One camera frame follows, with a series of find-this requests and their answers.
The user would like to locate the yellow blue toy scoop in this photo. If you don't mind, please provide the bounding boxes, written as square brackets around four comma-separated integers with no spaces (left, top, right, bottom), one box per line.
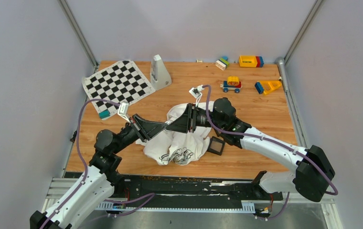
[255,80,282,95]

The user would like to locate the teal small block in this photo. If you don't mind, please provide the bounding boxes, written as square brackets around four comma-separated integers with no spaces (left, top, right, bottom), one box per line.
[98,110,110,120]

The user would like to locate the black square frame box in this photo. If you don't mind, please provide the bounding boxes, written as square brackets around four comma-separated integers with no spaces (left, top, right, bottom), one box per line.
[207,136,225,156]

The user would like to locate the white printed garment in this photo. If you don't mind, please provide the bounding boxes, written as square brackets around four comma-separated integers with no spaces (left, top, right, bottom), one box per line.
[135,101,215,166]

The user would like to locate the yellow red blue block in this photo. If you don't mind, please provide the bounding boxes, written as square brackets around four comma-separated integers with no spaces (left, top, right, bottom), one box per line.
[239,55,264,68]

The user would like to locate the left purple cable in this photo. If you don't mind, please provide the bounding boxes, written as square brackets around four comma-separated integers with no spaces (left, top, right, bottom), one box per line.
[39,98,155,229]

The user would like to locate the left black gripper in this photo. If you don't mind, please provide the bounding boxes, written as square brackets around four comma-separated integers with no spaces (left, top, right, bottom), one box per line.
[112,114,168,154]

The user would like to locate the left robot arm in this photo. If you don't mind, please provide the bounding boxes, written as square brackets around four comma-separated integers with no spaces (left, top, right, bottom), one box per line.
[30,114,167,229]

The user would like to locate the purple cable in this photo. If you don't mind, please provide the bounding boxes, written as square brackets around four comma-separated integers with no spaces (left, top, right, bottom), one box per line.
[204,84,339,221]
[39,98,155,229]

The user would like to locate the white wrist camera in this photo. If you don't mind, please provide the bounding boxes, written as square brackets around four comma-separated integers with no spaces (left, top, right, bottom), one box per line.
[189,85,204,107]
[117,101,130,123]

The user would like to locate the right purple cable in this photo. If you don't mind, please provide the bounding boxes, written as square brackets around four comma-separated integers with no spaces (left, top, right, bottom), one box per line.
[204,84,339,221]

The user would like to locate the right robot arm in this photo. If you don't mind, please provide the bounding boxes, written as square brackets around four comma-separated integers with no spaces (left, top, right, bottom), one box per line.
[166,97,339,202]

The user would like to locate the white green blue blocks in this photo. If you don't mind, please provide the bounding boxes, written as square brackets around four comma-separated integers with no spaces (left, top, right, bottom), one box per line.
[215,56,230,71]

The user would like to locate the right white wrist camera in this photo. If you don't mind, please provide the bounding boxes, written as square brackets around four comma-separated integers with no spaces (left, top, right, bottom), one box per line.
[189,85,204,107]

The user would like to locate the toy car with yellow top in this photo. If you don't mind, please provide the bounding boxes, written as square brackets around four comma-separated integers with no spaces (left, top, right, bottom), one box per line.
[220,76,242,93]

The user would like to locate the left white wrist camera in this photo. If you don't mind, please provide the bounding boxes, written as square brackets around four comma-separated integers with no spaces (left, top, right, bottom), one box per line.
[117,101,130,123]

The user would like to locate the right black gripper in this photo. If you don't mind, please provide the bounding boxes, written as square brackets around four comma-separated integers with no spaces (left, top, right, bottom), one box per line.
[166,103,225,133]

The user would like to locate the grey metal pipe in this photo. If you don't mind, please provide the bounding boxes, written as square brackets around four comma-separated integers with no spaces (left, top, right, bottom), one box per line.
[276,57,289,93]

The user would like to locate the white cone-shaped box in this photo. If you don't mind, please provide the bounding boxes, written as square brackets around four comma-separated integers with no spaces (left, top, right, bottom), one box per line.
[150,54,172,91]

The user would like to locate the black white checkerboard sheet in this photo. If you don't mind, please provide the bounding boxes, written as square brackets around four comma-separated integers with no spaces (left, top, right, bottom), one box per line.
[82,61,156,104]

